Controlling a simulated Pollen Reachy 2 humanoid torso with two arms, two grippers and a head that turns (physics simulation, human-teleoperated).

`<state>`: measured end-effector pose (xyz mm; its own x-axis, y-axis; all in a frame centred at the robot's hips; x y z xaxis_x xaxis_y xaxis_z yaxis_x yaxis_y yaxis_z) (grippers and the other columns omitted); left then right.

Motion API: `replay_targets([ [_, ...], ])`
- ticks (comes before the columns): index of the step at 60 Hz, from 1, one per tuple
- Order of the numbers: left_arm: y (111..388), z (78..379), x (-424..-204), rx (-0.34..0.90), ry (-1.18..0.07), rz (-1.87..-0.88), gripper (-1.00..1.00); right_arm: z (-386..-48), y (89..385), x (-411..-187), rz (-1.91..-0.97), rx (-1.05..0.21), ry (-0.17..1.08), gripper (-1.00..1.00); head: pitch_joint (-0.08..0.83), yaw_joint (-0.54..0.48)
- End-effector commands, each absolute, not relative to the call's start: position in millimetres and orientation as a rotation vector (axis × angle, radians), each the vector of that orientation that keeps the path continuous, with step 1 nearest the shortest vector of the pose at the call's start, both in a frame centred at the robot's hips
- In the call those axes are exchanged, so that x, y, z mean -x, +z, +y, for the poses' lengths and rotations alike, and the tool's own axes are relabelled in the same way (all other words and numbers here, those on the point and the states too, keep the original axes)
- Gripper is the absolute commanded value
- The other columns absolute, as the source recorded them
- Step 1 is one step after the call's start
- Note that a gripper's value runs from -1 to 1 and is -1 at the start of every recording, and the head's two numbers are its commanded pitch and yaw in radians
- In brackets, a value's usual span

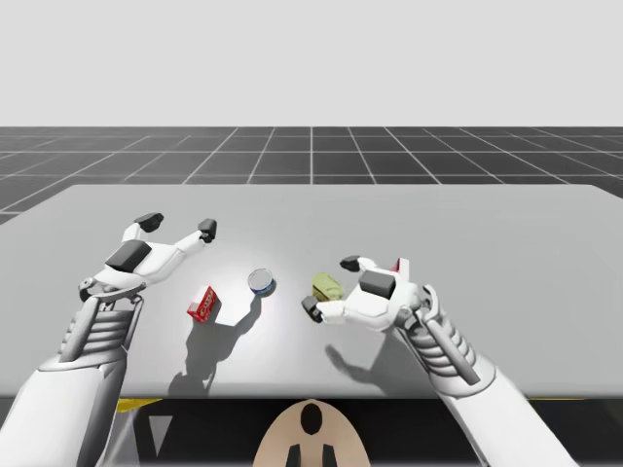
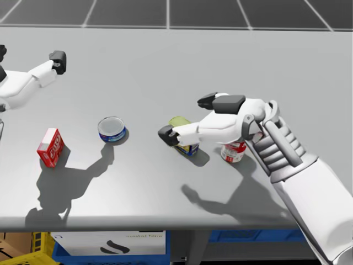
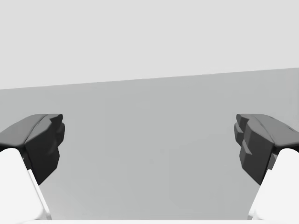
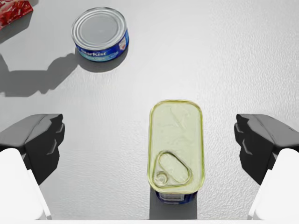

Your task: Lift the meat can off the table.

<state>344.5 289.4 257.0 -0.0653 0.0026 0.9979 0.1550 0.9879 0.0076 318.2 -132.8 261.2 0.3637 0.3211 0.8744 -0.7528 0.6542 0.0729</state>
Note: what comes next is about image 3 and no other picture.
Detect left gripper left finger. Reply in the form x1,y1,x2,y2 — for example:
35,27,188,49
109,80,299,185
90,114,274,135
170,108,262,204
0,113,66,221

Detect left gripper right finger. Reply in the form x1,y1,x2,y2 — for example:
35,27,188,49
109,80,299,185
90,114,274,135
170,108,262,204
234,113,299,221

